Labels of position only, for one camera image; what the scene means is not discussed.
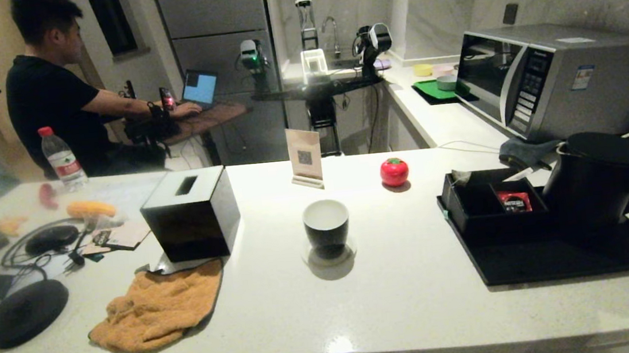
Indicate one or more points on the black compartment box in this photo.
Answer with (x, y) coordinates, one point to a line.
(469, 225)

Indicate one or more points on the chrome sink faucet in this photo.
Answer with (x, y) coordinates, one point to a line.
(331, 29)

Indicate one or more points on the purple plate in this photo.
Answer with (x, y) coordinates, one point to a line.
(382, 65)

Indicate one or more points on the yellow bowl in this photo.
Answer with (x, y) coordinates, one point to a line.
(423, 70)

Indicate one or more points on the black teleoperation rig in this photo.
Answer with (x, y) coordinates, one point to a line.
(151, 129)

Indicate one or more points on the dark wall socket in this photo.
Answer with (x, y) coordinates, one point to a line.
(510, 14)

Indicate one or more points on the brown paper packet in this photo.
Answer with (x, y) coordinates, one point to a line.
(123, 236)

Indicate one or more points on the beige QR code sign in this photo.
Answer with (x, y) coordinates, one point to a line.
(304, 154)

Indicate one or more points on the red coffee sachet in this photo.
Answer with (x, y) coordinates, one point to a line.
(514, 201)

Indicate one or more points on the round black kettle base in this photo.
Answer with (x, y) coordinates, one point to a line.
(24, 314)

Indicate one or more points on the small teal card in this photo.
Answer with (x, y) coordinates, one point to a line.
(94, 257)

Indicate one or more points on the grey green bowl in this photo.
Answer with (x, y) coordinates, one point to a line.
(447, 83)

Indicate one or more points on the orange fluffy towel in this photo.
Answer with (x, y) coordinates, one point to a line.
(154, 307)

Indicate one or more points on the man in black shirt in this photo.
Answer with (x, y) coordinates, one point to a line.
(45, 101)

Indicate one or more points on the black tissue box white lid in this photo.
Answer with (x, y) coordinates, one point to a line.
(191, 228)

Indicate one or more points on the grey device green light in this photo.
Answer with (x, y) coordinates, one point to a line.
(250, 55)

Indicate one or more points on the red tomato toy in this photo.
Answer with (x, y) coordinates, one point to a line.
(394, 172)

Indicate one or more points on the open black laptop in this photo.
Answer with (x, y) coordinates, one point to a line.
(200, 87)

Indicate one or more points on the clear water bottle red cap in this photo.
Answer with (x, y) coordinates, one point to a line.
(63, 162)

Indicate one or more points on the brown wooden desk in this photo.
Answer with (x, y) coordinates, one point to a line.
(211, 119)

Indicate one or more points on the silver microwave oven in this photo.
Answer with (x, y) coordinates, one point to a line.
(570, 76)

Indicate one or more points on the pink bowl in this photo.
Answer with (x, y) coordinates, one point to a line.
(443, 70)

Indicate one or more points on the dark window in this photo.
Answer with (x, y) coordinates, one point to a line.
(112, 19)

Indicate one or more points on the green mat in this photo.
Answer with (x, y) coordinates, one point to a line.
(435, 90)

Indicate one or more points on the dark grey cloth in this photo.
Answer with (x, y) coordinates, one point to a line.
(521, 151)

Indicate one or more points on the black computer mouse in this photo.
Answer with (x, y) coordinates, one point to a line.
(51, 239)

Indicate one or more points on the black white camera device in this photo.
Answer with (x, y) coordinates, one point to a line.
(377, 39)

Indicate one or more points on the large black tray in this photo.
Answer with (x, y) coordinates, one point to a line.
(559, 257)

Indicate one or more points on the black electric kettle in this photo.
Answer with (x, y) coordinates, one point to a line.
(586, 185)

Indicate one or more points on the black mug white inside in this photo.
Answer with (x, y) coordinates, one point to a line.
(327, 236)

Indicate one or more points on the green tray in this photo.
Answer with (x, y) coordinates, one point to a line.
(429, 98)

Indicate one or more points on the red chili pepper toy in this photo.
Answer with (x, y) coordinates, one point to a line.
(47, 196)

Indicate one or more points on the yellow corn cob toy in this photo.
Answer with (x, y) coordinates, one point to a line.
(90, 209)

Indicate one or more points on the clear plastic wrapper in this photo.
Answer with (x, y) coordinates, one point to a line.
(104, 221)

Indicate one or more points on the black power plug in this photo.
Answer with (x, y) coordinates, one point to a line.
(74, 258)

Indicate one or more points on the grey refrigerator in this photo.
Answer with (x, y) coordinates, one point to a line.
(212, 12)

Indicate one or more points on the phone with red screen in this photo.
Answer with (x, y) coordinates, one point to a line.
(167, 100)

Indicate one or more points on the tall clear blender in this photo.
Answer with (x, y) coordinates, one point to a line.
(306, 20)

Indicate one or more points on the orange hand shaped toy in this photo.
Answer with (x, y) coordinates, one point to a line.
(8, 227)

